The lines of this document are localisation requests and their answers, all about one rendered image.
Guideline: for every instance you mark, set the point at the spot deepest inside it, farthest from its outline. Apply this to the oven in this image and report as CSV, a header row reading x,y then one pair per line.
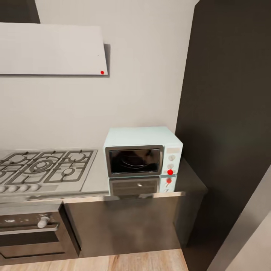
x,y
36,233

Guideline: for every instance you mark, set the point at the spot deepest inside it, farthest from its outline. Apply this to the range hood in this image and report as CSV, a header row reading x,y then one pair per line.
x,y
29,47

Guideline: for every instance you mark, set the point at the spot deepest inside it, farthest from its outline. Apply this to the fridge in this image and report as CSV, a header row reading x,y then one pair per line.
x,y
224,123

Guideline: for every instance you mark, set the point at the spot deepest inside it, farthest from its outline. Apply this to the microwave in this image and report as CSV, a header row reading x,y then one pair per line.
x,y
142,151

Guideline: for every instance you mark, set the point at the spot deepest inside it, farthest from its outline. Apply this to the burner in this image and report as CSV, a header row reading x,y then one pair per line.
x,y
43,172

